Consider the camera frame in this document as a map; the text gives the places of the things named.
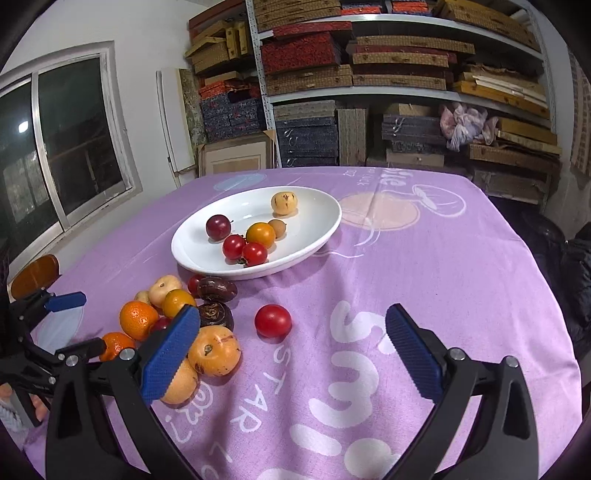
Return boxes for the person's left hand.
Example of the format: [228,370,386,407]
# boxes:
[27,396,51,423]

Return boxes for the white oval plate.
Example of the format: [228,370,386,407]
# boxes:
[171,185,342,281]

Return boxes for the red tomato with green calyx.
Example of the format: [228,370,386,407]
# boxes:
[222,234,247,261]

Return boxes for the dark boxes with ribbon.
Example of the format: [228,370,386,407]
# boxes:
[381,113,446,153]

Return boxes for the large red patterned box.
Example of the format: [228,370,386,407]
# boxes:
[260,31,343,76]

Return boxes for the yellow orange persimmon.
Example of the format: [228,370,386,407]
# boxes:
[187,326,242,377]

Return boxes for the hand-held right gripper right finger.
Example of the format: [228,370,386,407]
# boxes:
[385,303,541,480]

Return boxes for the pale cream round fruit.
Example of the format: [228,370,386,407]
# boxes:
[148,275,183,309]

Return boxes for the green marbled panel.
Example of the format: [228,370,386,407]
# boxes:
[178,68,208,148]

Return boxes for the small yellow potato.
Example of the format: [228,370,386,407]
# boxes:
[270,191,299,217]

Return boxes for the white framed window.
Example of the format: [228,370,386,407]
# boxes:
[0,41,144,268]

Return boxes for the stack of blue floral boxes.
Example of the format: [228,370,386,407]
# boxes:
[198,83,269,144]

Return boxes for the dark brown chestnut lower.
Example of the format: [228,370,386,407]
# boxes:
[198,301,235,330]

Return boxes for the dark brown chestnut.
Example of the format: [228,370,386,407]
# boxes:
[198,301,235,330]
[197,276,238,303]

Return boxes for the orange mandarin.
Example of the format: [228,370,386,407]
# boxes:
[98,332,137,363]
[119,300,160,342]

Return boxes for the dark cloth pile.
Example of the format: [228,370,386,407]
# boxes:
[517,210,591,356]

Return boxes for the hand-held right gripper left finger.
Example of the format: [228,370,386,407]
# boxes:
[45,304,204,480]

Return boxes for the dark brown chestnut top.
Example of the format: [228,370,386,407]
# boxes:
[197,276,238,303]

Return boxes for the shelf of stacked boxes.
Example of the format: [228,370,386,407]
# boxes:
[185,0,561,204]

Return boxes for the white leaning board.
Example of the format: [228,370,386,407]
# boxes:
[156,67,197,175]

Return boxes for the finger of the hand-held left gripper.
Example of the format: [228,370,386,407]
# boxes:
[18,338,106,386]
[8,291,88,333]

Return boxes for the beige checkered curtain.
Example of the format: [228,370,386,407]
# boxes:
[566,46,591,176]

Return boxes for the stack of dark grey boxes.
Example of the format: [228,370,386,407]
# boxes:
[273,115,340,168]

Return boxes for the purple printed tablecloth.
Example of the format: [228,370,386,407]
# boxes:
[9,167,583,480]

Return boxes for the pale yellow round pear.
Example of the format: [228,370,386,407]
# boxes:
[159,357,200,405]

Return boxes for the brown wooden chair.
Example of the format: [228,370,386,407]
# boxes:
[10,254,61,300]

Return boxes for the small yellow tomato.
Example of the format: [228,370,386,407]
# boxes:
[161,289,197,319]

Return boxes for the stack of yellow wooden frames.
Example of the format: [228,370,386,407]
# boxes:
[452,65,563,155]

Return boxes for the upright woven straw boxes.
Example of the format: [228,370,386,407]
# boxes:
[337,107,369,167]

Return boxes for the flat red patterned box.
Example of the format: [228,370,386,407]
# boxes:
[272,21,354,38]

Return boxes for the large orange tomato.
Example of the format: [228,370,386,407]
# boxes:
[246,222,277,247]

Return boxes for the dark red cherry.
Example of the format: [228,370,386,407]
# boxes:
[206,215,232,241]

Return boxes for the plastic bag of cloth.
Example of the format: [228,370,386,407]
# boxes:
[438,102,499,152]

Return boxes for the framed picture in cardboard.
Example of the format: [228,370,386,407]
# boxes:
[198,131,278,177]

